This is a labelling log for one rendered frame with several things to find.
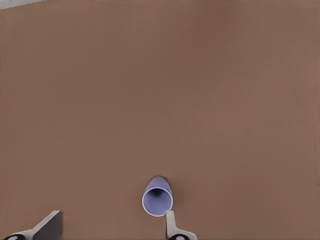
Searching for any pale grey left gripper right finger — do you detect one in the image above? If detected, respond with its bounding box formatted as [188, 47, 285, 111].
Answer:
[164, 210, 198, 240]

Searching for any purple cup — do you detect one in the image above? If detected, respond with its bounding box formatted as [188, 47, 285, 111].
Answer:
[141, 176, 174, 218]

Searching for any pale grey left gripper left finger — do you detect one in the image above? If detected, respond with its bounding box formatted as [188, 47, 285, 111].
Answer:
[1, 210, 64, 240]

